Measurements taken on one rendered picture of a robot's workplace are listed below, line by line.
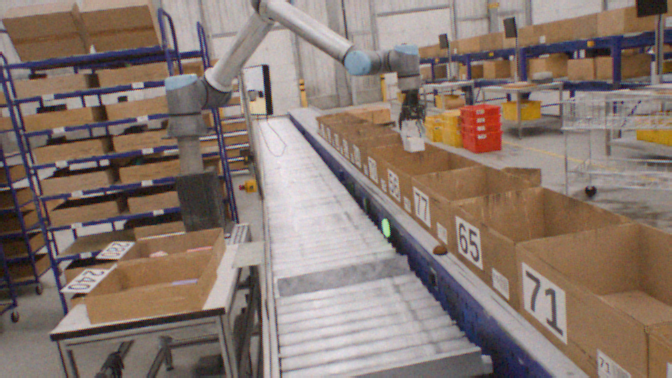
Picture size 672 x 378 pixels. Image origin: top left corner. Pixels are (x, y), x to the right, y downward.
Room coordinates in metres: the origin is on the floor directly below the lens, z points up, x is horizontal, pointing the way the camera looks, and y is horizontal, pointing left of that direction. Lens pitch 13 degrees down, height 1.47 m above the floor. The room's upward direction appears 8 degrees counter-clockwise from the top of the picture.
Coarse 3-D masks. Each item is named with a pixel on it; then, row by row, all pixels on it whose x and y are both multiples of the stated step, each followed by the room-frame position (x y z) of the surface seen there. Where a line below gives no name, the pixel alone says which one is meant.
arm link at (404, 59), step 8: (400, 48) 1.99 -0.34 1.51; (408, 48) 1.98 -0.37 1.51; (416, 48) 1.99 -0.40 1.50; (392, 56) 2.01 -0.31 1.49; (400, 56) 1.99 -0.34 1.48; (408, 56) 1.98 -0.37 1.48; (416, 56) 1.99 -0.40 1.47; (392, 64) 2.01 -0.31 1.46; (400, 64) 1.99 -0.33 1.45; (408, 64) 1.98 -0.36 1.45; (416, 64) 1.99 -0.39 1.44; (400, 72) 1.99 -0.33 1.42; (408, 72) 1.98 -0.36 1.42; (416, 72) 1.98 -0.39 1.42
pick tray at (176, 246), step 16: (144, 240) 2.21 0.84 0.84; (160, 240) 2.22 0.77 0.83; (176, 240) 2.22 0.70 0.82; (192, 240) 2.22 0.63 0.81; (208, 240) 2.22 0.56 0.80; (224, 240) 2.22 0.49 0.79; (128, 256) 2.07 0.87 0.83; (144, 256) 2.21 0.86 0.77; (160, 256) 1.94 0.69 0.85; (176, 256) 1.94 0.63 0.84
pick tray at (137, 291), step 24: (144, 264) 1.89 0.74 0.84; (168, 264) 1.89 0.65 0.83; (192, 264) 1.88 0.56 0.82; (96, 288) 1.71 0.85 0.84; (120, 288) 1.88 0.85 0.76; (144, 288) 1.85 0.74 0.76; (168, 288) 1.61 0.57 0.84; (192, 288) 1.61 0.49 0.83; (96, 312) 1.61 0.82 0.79; (120, 312) 1.61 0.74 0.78; (144, 312) 1.61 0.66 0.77; (168, 312) 1.61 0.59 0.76
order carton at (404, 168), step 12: (420, 156) 2.24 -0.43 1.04; (432, 156) 2.25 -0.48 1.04; (444, 156) 2.25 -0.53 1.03; (456, 156) 2.16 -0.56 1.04; (396, 168) 2.03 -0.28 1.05; (408, 168) 2.24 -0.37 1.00; (420, 168) 2.24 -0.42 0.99; (432, 168) 2.25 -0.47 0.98; (444, 168) 2.25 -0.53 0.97; (456, 168) 2.17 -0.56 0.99; (408, 180) 1.87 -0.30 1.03; (408, 192) 1.89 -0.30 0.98
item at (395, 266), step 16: (400, 256) 1.69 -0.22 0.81; (320, 272) 1.66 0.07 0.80; (336, 272) 1.66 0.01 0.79; (352, 272) 1.67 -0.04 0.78; (368, 272) 1.68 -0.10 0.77; (384, 272) 1.68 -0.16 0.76; (400, 272) 1.69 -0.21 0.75; (288, 288) 1.65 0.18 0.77; (304, 288) 1.65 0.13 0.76; (320, 288) 1.66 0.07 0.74
